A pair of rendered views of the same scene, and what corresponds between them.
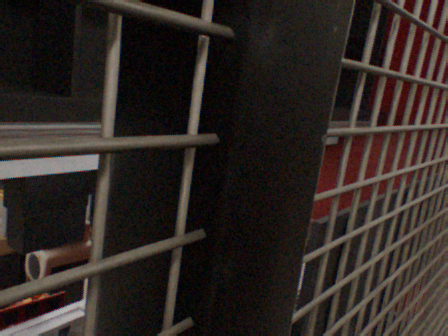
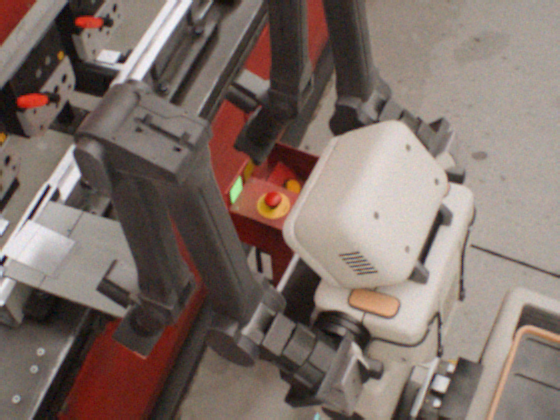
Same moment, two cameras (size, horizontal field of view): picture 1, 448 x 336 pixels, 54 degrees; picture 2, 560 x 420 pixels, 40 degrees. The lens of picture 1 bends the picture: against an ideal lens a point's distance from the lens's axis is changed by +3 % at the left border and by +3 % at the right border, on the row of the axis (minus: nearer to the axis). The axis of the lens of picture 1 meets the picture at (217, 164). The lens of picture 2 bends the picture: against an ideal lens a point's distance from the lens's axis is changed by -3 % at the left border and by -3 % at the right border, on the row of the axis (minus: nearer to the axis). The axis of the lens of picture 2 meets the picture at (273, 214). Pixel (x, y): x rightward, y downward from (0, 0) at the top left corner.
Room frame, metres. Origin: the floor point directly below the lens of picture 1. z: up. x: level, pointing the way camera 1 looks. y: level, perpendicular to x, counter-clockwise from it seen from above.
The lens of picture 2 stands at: (2.31, 0.31, 2.24)
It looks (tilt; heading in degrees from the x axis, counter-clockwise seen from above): 56 degrees down; 168
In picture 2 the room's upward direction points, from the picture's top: 5 degrees counter-clockwise
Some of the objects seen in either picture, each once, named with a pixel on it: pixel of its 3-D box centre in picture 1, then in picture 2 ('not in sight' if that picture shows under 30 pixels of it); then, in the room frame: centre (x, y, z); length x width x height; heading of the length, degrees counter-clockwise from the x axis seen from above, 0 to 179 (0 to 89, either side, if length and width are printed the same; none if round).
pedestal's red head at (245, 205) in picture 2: (21, 315); (279, 195); (1.26, 0.55, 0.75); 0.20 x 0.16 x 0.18; 138
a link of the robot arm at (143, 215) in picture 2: not in sight; (146, 225); (1.71, 0.27, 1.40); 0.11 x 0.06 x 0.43; 138
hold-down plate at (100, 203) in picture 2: not in sight; (69, 255); (1.37, 0.08, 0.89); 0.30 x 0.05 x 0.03; 143
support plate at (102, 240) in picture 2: not in sight; (85, 257); (1.45, 0.12, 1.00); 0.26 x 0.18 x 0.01; 53
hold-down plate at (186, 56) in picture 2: not in sight; (182, 65); (0.92, 0.42, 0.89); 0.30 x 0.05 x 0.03; 143
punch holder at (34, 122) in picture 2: not in sight; (27, 78); (1.22, 0.11, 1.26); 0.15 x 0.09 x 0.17; 143
